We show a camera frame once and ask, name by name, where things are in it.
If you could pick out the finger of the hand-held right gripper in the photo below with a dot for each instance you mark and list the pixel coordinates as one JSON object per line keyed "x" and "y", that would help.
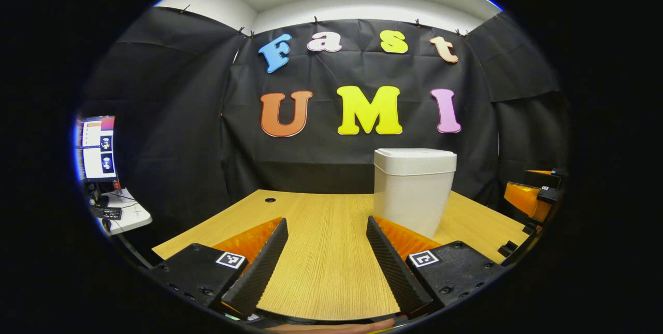
{"x": 544, "y": 176}
{"x": 523, "y": 197}

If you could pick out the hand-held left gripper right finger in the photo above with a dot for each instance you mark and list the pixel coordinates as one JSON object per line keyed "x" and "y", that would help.
{"x": 391, "y": 264}

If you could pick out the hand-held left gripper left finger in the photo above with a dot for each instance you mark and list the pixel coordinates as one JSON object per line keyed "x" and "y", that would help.
{"x": 264, "y": 264}

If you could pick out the white desktop garbage bin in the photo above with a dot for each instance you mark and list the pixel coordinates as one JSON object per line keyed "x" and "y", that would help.
{"x": 412, "y": 194}

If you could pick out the wooden desktop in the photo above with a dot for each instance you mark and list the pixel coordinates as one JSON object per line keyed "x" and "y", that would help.
{"x": 321, "y": 235}

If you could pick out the black backdrop cloth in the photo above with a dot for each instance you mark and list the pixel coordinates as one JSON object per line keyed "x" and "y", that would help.
{"x": 336, "y": 158}

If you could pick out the white side table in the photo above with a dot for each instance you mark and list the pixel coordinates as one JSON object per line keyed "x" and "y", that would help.
{"x": 132, "y": 215}

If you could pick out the black computer mouse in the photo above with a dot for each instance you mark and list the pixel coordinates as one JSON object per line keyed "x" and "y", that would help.
{"x": 106, "y": 224}

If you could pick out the black keyboard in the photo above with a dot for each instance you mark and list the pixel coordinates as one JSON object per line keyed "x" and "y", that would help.
{"x": 106, "y": 213}

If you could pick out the ceiling light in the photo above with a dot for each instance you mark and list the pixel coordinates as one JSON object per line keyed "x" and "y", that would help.
{"x": 494, "y": 4}

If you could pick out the computer monitor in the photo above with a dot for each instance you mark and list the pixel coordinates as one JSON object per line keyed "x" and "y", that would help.
{"x": 98, "y": 150}

